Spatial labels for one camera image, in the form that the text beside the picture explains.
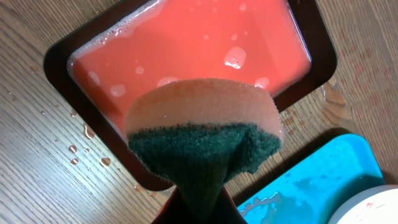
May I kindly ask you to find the white plate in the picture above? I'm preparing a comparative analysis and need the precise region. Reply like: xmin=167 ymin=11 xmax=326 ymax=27
xmin=328 ymin=185 xmax=397 ymax=224

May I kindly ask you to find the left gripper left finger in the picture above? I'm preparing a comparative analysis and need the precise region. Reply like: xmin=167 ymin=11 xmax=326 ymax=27
xmin=152 ymin=187 xmax=190 ymax=224

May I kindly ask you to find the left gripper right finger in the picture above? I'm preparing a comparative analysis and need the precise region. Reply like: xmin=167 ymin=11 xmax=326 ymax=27
xmin=214 ymin=187 xmax=247 ymax=224

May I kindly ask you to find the teal plastic tray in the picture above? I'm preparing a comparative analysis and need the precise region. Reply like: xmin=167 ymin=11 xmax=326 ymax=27
xmin=238 ymin=134 xmax=385 ymax=224

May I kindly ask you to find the dark tray with red liquid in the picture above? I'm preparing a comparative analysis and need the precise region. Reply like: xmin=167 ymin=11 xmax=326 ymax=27
xmin=44 ymin=0 xmax=337 ymax=191

